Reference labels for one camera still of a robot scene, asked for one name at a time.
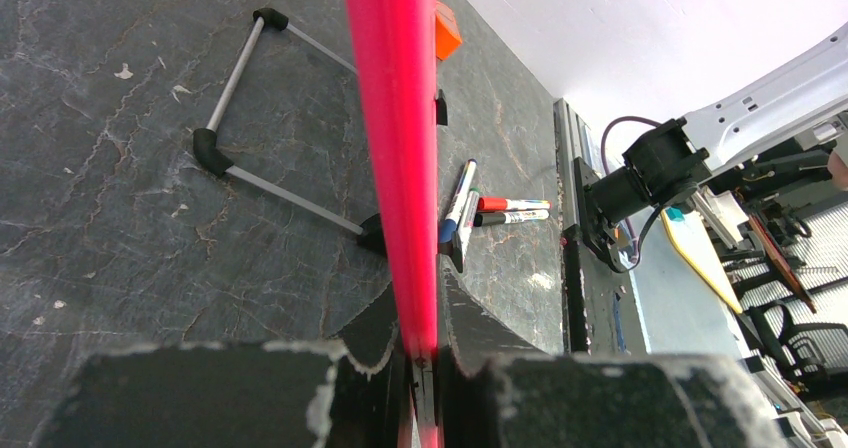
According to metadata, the whiteboard wire easel stand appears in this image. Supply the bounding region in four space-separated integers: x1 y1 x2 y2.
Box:
191 7 387 256

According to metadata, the black whiteboard marker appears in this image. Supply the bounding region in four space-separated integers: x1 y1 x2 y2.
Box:
473 209 549 227

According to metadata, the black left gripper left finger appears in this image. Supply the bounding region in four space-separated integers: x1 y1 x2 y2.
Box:
37 288 408 447

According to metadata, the pink framed whiteboard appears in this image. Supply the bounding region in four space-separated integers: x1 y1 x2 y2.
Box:
346 0 441 447

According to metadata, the blue whiteboard marker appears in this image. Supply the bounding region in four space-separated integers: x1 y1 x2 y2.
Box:
438 159 477 243

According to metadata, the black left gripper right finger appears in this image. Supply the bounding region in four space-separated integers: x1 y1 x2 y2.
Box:
438 272 784 447

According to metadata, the red whiteboard marker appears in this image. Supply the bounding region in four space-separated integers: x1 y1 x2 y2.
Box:
477 197 551 212

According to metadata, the yellow flat object outside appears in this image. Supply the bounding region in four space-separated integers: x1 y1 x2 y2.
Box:
662 208 743 314

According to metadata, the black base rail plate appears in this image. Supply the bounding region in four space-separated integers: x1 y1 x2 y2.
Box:
561 157 649 355

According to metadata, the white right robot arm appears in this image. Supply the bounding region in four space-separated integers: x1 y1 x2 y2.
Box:
582 27 847 228

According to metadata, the orange semicircle toy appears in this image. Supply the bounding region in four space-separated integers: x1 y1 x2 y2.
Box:
435 1 463 61

